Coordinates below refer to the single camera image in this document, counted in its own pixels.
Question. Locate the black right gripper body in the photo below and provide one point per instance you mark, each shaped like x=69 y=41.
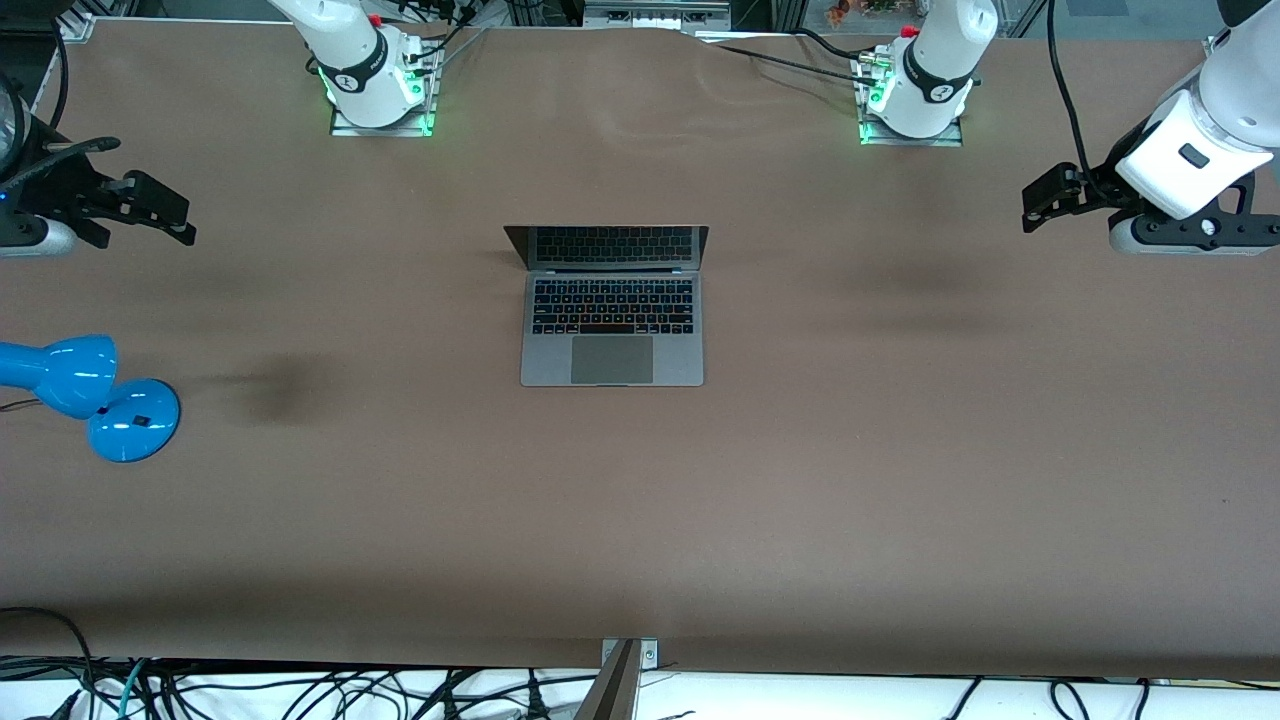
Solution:
x=52 y=190

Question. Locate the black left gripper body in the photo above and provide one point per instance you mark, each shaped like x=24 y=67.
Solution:
x=1097 y=189

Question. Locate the silver grey laptop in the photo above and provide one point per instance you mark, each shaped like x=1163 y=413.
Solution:
x=612 y=360

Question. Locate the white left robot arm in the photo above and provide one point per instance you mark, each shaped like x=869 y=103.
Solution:
x=940 y=50

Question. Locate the blue desk lamp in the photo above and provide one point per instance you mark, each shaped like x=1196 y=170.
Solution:
x=60 y=370

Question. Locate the small orange object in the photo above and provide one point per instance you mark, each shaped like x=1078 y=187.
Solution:
x=838 y=10

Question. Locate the grey power strip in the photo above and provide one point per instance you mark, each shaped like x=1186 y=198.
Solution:
x=655 y=15

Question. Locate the white sheet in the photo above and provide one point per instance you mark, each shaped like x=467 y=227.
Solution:
x=800 y=700

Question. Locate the aluminium frame corner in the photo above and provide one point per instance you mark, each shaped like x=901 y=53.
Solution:
x=1214 y=45
x=78 y=25

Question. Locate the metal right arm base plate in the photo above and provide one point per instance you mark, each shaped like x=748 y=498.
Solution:
x=350 y=128

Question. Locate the metal camera post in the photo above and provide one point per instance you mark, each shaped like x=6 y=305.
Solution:
x=615 y=690

